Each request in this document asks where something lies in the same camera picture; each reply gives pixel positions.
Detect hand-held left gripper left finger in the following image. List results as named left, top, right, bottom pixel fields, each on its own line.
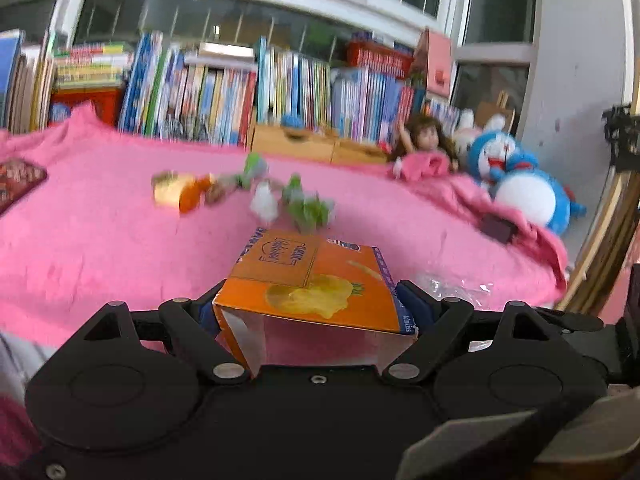
left=65, top=281, right=251, bottom=386

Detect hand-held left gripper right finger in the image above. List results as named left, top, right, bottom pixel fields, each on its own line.
left=382, top=280, right=583, bottom=386

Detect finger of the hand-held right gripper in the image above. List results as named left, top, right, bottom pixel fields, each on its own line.
left=622, top=262, right=640, bottom=321
left=535, top=310, right=640, bottom=386

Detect clear plastic wrapper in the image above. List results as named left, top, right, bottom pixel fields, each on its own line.
left=414, top=271, right=507, bottom=312

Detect orange cardboard box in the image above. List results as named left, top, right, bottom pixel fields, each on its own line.
left=212, top=227, right=420, bottom=378

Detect white tissue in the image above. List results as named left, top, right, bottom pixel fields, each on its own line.
left=248, top=182, right=279, bottom=224

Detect gold foil wrapper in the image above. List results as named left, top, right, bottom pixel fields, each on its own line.
left=152, top=172, right=187, bottom=210

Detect green white printed wrapper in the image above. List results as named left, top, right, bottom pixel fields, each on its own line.
left=212, top=152, right=271, bottom=197

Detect green and white wrappers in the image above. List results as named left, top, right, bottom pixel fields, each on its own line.
left=279, top=173, right=337, bottom=234

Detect small dark box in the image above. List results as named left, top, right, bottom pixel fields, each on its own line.
left=480, top=213, right=519, bottom=246

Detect orange wrapper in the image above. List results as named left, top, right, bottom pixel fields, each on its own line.
left=177, top=175, right=215, bottom=215

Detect pink blanket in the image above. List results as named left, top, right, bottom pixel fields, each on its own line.
left=0, top=102, right=571, bottom=350

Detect blue white cat plush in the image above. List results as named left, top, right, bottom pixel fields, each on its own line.
left=470, top=129, right=589, bottom=237

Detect black metal stand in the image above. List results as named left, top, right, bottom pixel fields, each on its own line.
left=602, top=103, right=640, bottom=174

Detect brown-haired doll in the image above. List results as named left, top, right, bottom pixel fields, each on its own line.
left=387, top=113, right=462, bottom=182

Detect white rabbit plush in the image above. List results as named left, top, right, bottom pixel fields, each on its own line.
left=452, top=109, right=507, bottom=159

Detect wooden drawer box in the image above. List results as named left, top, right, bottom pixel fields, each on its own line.
left=249, top=122, right=337, bottom=164

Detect small wooden easel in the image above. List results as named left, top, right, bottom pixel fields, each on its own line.
left=474, top=90, right=516, bottom=134

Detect row of colourful books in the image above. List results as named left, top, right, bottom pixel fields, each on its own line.
left=254, top=35, right=427, bottom=144
left=117, top=31, right=259, bottom=147

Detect person's left leg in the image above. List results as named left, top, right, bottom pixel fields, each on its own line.
left=0, top=394, right=39, bottom=467

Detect red storage box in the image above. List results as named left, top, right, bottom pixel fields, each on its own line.
left=49, top=87, right=124, bottom=127

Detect pink toy house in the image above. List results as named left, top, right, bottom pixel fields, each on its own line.
left=412, top=29, right=454, bottom=99

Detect red plastic basket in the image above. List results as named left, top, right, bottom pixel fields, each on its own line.
left=346, top=41, right=415, bottom=80

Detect stack of flat books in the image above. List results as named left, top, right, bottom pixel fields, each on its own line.
left=52, top=41, right=134, bottom=92

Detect row of large books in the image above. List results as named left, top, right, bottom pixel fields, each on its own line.
left=0, top=29, right=57, bottom=134

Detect wooden frame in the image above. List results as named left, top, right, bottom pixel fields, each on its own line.
left=554, top=169, right=640, bottom=317

